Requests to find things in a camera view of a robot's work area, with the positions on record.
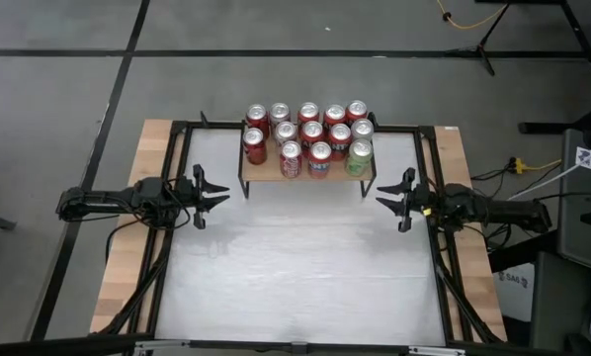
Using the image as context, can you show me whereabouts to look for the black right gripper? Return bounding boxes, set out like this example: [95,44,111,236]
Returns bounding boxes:
[375,166,470,234]

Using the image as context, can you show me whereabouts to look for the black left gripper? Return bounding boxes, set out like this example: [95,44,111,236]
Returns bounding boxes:
[134,163,232,231]

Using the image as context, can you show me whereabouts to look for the green soda can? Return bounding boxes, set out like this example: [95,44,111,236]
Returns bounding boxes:
[344,137,376,179]

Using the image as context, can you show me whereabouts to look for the dark red Coca-Cola can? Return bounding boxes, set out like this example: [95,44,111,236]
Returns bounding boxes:
[241,127,269,166]

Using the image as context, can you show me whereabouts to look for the silver and orange sparkling can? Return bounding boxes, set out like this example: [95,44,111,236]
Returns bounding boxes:
[350,118,377,143]

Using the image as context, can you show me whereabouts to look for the red soda can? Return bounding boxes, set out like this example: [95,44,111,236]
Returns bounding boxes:
[245,103,271,140]

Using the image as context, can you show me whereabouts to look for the silver Diet Coke can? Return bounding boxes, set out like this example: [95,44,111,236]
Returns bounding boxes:
[268,101,293,126]
[274,120,299,148]

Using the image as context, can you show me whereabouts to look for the wooden shelf with black legs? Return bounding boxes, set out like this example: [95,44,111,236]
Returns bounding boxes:
[236,118,379,200]

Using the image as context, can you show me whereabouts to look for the white box with lettering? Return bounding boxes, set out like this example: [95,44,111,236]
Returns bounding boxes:
[492,261,538,323]

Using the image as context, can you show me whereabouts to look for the black tripod stand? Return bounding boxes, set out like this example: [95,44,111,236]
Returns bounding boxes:
[446,2,514,76]

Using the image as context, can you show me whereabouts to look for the grey cabinet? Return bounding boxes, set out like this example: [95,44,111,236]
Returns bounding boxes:
[556,128,591,276]

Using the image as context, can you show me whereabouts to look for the dark grey case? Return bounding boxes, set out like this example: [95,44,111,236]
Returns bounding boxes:
[528,249,591,356]

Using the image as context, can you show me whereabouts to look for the black metal crossbar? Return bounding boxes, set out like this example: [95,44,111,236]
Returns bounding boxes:
[0,334,591,356]

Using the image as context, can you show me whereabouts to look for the black arm base cable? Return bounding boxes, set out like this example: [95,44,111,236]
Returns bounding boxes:
[105,220,151,263]

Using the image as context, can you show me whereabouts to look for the yellow plug with cable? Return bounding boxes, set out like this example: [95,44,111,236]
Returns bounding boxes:
[508,156,564,176]

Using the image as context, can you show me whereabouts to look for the silver corner bracket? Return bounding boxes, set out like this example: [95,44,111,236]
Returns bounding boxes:
[133,338,191,356]
[407,345,467,356]

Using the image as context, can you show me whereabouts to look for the black desk frame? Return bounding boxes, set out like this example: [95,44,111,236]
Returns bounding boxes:
[475,0,591,135]

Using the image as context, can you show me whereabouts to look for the white cable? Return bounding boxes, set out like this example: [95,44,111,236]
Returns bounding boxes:
[505,140,591,203]

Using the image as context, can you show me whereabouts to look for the black floor cable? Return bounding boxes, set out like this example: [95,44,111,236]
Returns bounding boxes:
[470,167,591,248]

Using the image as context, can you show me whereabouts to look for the yellow power cable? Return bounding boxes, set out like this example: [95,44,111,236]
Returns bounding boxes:
[436,0,510,31]

